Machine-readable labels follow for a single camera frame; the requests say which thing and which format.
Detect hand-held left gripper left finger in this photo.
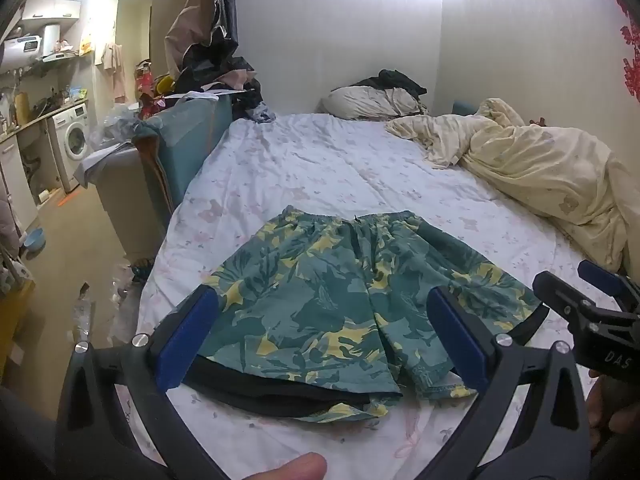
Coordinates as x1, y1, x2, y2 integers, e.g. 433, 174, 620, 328
54, 284, 232, 480

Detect red wall decoration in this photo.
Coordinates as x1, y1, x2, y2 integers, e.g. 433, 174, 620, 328
602, 0, 640, 99

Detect pile of clothes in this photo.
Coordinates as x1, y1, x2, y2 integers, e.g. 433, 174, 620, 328
176, 39, 279, 124

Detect cream duvet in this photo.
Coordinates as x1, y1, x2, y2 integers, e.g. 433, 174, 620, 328
385, 97, 634, 274

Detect white washing machine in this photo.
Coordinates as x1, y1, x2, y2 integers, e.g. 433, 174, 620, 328
49, 102, 92, 194

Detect person's right hand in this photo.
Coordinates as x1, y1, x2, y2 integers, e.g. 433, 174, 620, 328
586, 367, 640, 457

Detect grey storage box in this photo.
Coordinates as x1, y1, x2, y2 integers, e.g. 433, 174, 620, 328
74, 141, 172, 257

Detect green leaf print pants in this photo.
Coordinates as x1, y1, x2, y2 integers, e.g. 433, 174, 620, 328
202, 205, 543, 422

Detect brown hanging cloth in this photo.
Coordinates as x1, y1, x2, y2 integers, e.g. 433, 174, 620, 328
164, 0, 222, 81

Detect bed with white floral sheet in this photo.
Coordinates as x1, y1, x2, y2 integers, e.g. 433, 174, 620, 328
135, 112, 632, 480

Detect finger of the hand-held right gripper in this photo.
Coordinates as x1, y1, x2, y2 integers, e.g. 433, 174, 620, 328
532, 270, 603, 323
578, 259, 640, 311

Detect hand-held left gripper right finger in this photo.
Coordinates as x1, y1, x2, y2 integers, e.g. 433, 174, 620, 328
426, 285, 594, 480

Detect pink hanging towel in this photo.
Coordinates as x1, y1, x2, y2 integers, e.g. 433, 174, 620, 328
102, 43, 127, 104

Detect white wall cabinet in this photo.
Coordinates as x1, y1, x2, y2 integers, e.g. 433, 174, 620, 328
22, 0, 82, 22

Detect white water heater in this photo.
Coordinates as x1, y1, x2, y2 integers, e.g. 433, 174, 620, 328
0, 35, 44, 69

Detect white cylindrical tank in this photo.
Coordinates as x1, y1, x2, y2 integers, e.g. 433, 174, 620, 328
42, 23, 64, 57

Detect dark hanging cloth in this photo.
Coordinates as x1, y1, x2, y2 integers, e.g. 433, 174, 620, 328
214, 0, 239, 47

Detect person's left hand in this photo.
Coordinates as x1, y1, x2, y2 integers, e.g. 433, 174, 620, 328
239, 452, 329, 480

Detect beige pillow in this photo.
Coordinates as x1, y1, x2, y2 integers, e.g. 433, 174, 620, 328
320, 85, 426, 122

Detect white papers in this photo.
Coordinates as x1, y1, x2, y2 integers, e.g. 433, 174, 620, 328
161, 88, 237, 102

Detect kitchen counter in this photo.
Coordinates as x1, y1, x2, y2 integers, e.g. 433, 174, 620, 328
0, 100, 89, 142

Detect dark clothes on pillow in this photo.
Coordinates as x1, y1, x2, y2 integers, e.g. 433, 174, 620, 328
350, 68, 429, 99

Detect teal sofa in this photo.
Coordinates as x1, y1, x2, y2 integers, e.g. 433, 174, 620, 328
132, 92, 237, 222

